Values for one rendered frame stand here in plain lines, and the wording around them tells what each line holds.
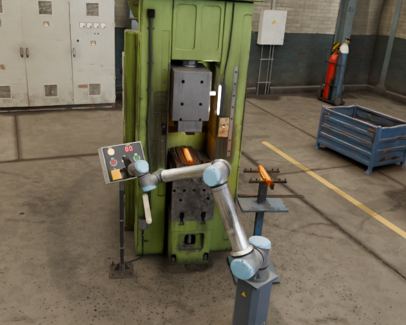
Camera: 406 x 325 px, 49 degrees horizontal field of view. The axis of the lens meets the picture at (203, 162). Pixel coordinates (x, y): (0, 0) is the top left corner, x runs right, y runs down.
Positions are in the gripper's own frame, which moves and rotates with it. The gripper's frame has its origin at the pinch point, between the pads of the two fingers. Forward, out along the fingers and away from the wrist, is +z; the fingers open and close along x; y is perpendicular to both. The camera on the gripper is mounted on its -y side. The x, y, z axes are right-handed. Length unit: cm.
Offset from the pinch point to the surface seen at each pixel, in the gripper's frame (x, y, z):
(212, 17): 85, -101, -44
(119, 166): 4.2, -5.0, 11.1
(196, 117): 68, -30, -13
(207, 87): 75, -50, -28
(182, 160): 63, 0, 15
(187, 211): 63, 44, 25
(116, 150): 5.0, -17.3, 11.1
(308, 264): 166, 121, 3
